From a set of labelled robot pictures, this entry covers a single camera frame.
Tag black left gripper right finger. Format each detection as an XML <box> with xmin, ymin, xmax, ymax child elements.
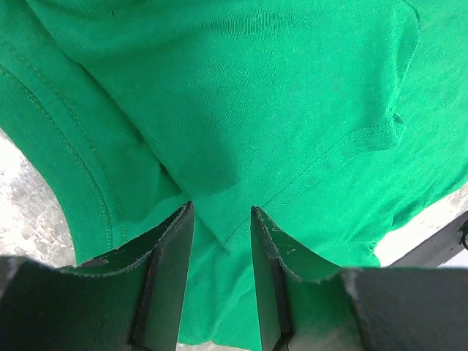
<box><xmin>251</xmin><ymin>206</ymin><xmax>467</xmax><ymax>350</ymax></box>

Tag green t shirt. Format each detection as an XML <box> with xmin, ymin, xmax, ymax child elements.
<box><xmin>1</xmin><ymin>1</ymin><xmax>467</xmax><ymax>350</ymax></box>

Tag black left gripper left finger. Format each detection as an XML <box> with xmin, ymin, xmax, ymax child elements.
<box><xmin>1</xmin><ymin>203</ymin><xmax>194</xmax><ymax>350</ymax></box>

